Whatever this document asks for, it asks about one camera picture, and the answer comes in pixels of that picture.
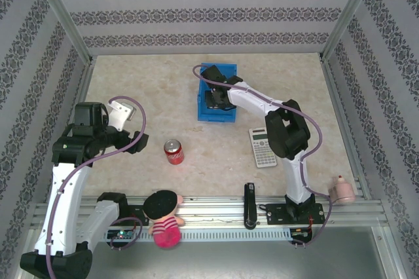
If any white scientific calculator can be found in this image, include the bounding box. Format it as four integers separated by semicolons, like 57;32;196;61
248;126;278;169

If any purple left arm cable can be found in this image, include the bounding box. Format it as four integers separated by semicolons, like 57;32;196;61
45;95;148;279

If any aluminium side table rail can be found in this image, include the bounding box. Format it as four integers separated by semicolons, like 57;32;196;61
66;57;96;130
320;57;373;200

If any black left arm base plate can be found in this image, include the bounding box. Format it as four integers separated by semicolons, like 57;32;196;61
123;204;149;225

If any blue plastic bin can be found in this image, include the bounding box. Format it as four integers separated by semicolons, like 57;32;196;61
196;62;238;124

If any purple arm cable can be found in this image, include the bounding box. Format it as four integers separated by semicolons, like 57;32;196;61
45;95;148;279
192;64;333;251

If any pink bottle with cap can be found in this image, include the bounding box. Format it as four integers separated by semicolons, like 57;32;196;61
327;175;357;206

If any white slotted cable duct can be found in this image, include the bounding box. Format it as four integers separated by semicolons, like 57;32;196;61
105;229;293;243

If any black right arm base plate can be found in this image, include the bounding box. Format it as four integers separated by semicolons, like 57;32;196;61
264;202;325;227

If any aluminium table edge rail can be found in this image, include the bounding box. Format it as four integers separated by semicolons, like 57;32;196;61
30;195;382;228

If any black stapler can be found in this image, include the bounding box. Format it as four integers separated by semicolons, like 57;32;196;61
243;181;259;231

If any red soda can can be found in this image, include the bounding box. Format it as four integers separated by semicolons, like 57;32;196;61
163;138;185;166

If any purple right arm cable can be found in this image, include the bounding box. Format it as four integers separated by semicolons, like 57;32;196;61
192;64;333;251

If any plush doll with black hair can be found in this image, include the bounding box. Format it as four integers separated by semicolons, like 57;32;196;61
142;189;187;250

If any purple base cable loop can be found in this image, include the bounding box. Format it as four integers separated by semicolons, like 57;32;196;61
109;215;144;251

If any aluminium corner frame post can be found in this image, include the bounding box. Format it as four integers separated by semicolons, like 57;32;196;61
27;0;96;64
318;0;388;62

